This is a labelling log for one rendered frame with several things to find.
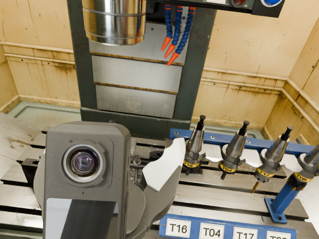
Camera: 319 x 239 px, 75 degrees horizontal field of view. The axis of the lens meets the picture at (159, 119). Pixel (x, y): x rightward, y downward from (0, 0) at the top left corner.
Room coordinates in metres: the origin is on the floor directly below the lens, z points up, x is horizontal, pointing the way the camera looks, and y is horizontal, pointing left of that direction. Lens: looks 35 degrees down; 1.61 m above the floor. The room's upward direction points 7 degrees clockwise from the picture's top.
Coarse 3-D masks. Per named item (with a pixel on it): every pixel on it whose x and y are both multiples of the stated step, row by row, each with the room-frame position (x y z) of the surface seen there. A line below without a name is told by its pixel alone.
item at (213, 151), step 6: (204, 144) 0.46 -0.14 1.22; (210, 144) 0.47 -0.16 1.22; (216, 144) 0.47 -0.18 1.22; (210, 150) 0.44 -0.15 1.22; (216, 150) 0.44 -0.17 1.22; (204, 156) 0.42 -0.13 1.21; (210, 156) 0.42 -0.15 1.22; (216, 156) 0.42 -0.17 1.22; (222, 156) 0.42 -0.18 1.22; (216, 162) 0.40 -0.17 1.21
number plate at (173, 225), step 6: (168, 222) 0.36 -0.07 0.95; (174, 222) 0.37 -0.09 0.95; (180, 222) 0.37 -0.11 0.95; (186, 222) 0.37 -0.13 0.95; (168, 228) 0.35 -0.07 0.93; (174, 228) 0.35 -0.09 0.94; (180, 228) 0.36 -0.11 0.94; (186, 228) 0.36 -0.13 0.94; (168, 234) 0.34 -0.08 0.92; (174, 234) 0.34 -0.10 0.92; (180, 234) 0.34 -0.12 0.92; (186, 234) 0.35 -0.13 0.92
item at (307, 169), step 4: (300, 156) 0.45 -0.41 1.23; (300, 160) 0.44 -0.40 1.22; (304, 160) 0.44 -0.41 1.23; (300, 164) 0.44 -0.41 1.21; (304, 164) 0.42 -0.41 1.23; (308, 164) 0.42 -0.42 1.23; (304, 168) 0.42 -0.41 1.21; (308, 168) 0.41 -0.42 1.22; (312, 168) 0.41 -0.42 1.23; (316, 168) 0.41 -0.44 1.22; (304, 172) 0.41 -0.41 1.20; (308, 172) 0.41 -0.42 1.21; (312, 172) 0.41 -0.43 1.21; (316, 172) 0.41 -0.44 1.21
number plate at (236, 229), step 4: (236, 228) 0.37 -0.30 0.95; (240, 228) 0.37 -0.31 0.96; (244, 228) 0.37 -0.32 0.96; (236, 232) 0.36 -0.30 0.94; (240, 232) 0.36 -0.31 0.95; (244, 232) 0.36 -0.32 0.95; (248, 232) 0.37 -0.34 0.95; (252, 232) 0.37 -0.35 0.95; (256, 232) 0.37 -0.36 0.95; (236, 236) 0.35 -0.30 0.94; (240, 236) 0.36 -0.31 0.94; (244, 236) 0.36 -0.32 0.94; (248, 236) 0.36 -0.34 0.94; (252, 236) 0.36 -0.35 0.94; (256, 236) 0.36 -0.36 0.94
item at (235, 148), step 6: (234, 138) 0.43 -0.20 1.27; (240, 138) 0.42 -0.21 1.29; (228, 144) 0.45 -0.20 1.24; (234, 144) 0.42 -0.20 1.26; (240, 144) 0.42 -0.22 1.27; (228, 150) 0.43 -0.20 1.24; (234, 150) 0.42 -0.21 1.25; (240, 150) 0.42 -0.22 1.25; (234, 156) 0.41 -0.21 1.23; (240, 156) 0.42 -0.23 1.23
